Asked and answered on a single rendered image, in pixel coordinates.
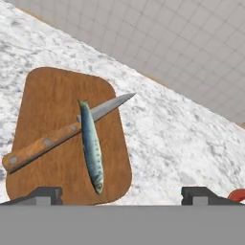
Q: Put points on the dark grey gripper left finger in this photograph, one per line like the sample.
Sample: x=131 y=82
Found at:
x=48 y=193

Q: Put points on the silver blue fish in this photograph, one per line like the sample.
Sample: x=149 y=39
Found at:
x=92 y=150

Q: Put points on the red plate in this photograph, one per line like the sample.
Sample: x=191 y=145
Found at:
x=238 y=194

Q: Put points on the brown wooden cutting board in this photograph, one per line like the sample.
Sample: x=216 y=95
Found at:
x=54 y=105

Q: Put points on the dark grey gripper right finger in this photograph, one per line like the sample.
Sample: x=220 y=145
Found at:
x=194 y=193

